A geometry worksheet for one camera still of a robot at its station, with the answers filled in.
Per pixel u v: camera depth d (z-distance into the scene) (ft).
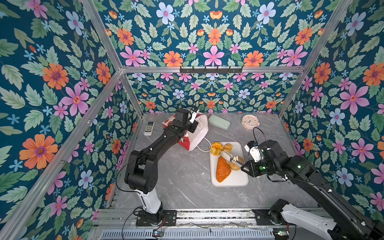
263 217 2.40
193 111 2.56
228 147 3.22
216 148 3.11
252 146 2.03
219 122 3.66
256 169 1.93
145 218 2.23
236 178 2.78
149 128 3.54
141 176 1.55
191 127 2.63
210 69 3.01
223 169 2.76
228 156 2.50
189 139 2.92
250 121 3.66
